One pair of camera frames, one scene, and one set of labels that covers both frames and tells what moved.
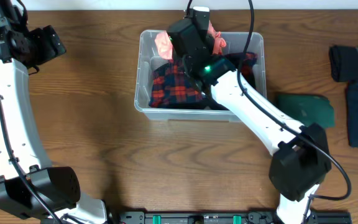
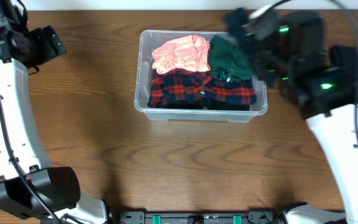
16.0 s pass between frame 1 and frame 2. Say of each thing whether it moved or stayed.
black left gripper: stayed
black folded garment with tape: stayed
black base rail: stayed
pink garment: moved
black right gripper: moved
